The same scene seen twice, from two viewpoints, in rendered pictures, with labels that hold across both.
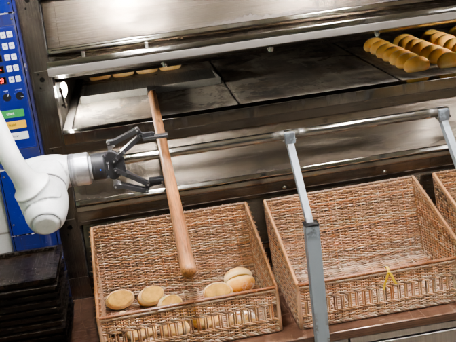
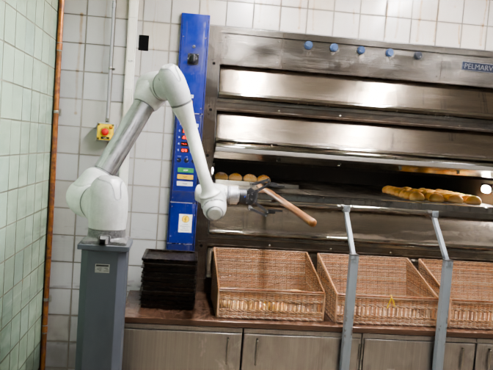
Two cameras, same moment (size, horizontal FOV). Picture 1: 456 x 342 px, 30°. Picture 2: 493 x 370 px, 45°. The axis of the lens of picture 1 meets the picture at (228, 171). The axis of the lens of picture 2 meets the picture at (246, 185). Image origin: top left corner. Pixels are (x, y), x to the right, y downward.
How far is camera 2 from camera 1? 0.83 m
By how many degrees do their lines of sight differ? 13
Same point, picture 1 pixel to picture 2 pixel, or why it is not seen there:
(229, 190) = (298, 244)
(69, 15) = (231, 123)
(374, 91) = (392, 203)
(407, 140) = (406, 236)
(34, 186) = (213, 191)
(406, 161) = (403, 249)
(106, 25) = (250, 132)
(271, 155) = (326, 227)
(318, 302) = (350, 303)
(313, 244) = (353, 266)
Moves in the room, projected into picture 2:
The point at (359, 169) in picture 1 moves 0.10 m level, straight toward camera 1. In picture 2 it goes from (376, 247) to (377, 250)
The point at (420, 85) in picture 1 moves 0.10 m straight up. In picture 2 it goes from (419, 205) to (420, 188)
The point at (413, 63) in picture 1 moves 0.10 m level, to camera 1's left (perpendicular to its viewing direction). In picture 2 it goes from (415, 194) to (399, 194)
